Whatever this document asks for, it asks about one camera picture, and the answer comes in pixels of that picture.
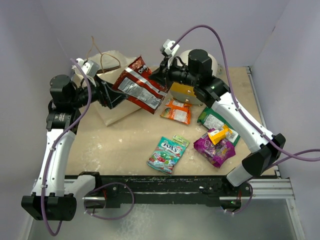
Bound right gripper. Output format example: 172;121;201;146
149;55;199;90

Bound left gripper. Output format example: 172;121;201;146
70;73;128;109

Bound red Doritos bag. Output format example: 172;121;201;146
112;56;168;114

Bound brown Kettle chips bag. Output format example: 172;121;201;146
96;65;121;75

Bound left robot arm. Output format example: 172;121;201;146
21;74;128;221

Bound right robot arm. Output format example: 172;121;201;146
150;49;286;196

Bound white paper bag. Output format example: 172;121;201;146
85;38;140;126

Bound green snack bag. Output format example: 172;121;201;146
197;107;241;147

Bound teal Fox's candy bag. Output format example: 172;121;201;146
146;136;187;175

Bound purple candy bag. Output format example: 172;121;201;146
193;134;236;168

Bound white cylinder toy drawers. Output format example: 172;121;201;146
169;49;218;105

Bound orange snack packet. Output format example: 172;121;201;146
160;98;192;125

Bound small light green packet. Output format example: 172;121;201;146
172;135;190;148

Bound yellow small snack box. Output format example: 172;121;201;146
207;124;233;145

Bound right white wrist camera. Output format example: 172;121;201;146
160;39;180;58

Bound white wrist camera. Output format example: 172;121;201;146
160;39;180;58
75;58;100;86

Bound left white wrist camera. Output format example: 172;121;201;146
75;58;100;86

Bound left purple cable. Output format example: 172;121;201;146
41;57;135;237

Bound purple cable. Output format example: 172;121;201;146
41;57;135;237
172;24;320;216

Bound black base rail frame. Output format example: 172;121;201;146
64;174;253;209

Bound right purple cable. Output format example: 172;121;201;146
172;24;320;216

